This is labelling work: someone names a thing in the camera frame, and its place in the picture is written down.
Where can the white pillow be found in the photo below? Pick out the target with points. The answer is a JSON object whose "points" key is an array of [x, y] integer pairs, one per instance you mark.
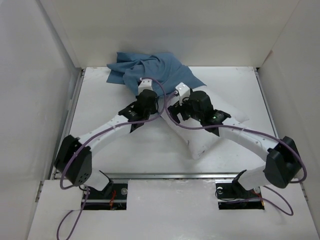
{"points": [[200, 141]]}

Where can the blue pillowcase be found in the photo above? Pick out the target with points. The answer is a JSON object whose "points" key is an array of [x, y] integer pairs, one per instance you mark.
{"points": [[129, 68]]}

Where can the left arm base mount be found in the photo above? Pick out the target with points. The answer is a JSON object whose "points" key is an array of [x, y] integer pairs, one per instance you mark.
{"points": [[116, 200]]}

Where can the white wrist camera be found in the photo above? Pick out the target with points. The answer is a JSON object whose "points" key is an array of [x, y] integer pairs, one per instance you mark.
{"points": [[145, 84], [182, 91]]}

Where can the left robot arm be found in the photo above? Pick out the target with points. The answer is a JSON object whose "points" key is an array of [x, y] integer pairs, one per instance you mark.
{"points": [[75, 156]]}

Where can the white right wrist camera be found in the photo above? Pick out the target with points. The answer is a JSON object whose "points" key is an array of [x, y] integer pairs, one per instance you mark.
{"points": [[182, 91]]}

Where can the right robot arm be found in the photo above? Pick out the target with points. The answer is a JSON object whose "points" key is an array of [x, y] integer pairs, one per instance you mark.
{"points": [[282, 161]]}

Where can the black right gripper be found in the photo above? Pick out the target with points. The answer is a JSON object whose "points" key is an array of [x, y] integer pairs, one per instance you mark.
{"points": [[176, 108]]}

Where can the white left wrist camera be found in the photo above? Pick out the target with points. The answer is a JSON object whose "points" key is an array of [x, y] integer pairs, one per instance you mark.
{"points": [[145, 84]]}

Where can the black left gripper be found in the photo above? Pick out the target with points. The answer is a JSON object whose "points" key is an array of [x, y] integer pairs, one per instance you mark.
{"points": [[154, 110]]}

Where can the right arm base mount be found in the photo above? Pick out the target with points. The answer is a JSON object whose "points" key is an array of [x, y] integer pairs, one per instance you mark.
{"points": [[232, 195]]}

